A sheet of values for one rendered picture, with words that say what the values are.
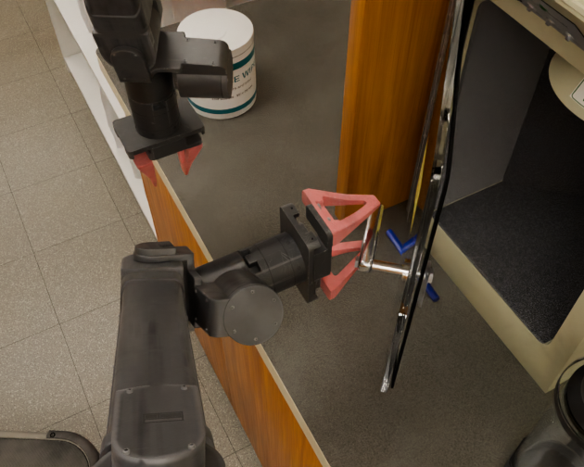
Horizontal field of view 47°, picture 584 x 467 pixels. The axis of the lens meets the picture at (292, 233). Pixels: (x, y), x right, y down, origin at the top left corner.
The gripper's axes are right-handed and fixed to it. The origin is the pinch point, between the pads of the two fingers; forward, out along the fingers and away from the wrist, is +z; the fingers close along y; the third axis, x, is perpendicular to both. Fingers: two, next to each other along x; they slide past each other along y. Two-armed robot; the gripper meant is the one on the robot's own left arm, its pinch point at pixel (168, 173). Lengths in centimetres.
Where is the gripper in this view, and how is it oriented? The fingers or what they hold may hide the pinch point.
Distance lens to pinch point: 93.5
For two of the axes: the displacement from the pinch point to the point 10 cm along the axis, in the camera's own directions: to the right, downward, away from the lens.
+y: 8.8, -3.7, 2.9
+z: 0.0, 6.2, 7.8
